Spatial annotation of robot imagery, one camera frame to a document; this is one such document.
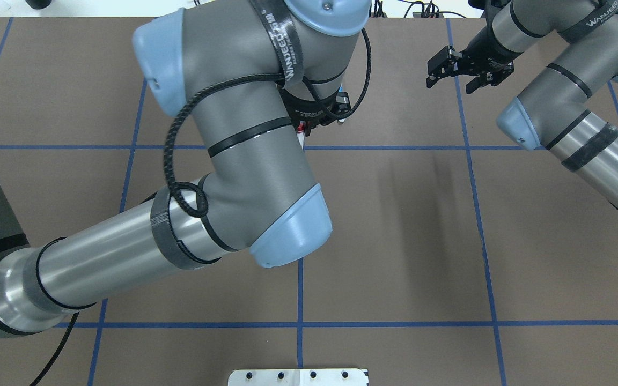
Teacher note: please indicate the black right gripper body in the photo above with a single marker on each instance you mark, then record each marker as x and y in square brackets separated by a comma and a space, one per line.
[485, 52]

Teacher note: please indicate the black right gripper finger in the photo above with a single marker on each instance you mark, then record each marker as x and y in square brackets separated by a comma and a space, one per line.
[446, 63]
[493, 78]

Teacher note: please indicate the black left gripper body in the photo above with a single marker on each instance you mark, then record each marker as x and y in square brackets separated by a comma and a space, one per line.
[307, 111]

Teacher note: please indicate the blue pen white cap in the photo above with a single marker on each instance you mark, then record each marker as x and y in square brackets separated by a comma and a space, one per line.
[344, 101]

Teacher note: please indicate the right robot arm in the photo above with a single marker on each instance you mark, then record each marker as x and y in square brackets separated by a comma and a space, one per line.
[551, 111]

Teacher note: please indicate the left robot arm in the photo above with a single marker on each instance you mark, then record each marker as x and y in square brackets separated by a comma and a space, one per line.
[237, 77]

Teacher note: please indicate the red pen white body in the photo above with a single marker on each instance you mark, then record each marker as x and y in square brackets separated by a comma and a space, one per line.
[301, 134]

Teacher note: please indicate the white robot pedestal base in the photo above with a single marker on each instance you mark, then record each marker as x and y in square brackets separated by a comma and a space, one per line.
[309, 376]

